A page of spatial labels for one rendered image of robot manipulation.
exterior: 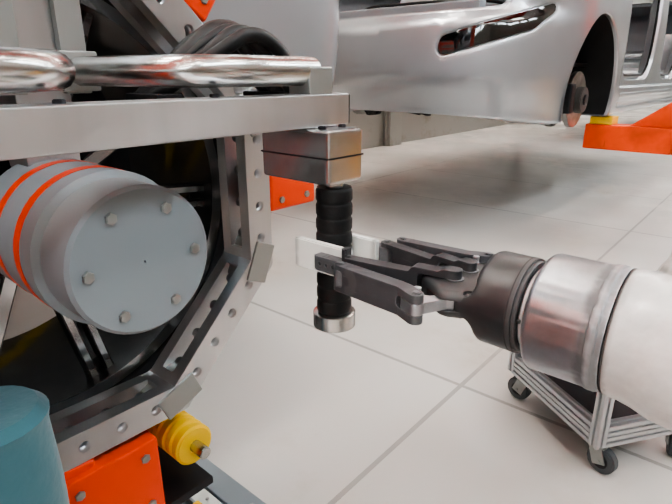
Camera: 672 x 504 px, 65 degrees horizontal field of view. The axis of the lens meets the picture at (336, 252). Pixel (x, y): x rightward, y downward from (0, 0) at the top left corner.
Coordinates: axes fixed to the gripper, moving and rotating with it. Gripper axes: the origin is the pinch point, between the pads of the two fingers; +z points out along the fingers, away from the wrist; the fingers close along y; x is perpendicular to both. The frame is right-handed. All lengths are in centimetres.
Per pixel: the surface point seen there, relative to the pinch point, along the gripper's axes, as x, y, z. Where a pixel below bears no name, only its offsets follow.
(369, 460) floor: -83, 57, 38
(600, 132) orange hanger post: -19, 344, 70
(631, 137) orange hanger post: -21, 344, 51
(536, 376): -67, 103, 12
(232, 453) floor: -83, 34, 68
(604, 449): -75, 93, -11
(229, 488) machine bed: -75, 20, 51
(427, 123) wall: -57, 712, 430
